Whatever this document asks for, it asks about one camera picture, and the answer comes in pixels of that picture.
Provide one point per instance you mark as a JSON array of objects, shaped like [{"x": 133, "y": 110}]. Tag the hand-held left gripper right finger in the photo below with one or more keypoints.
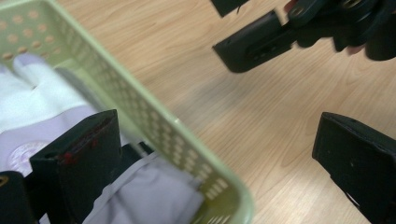
[{"x": 358, "y": 161}]

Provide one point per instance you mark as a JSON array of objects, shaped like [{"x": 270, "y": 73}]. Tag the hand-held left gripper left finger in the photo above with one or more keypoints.
[{"x": 81, "y": 165}]

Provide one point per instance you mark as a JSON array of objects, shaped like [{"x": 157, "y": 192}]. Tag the lavender glove with grey palm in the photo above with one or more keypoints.
[{"x": 155, "y": 193}]

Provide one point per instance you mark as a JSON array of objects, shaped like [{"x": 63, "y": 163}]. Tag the light green plastic basket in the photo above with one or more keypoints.
[{"x": 149, "y": 118}]

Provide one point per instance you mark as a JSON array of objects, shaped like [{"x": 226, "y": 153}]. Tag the lavender glove with white patch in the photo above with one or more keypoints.
[{"x": 37, "y": 93}]

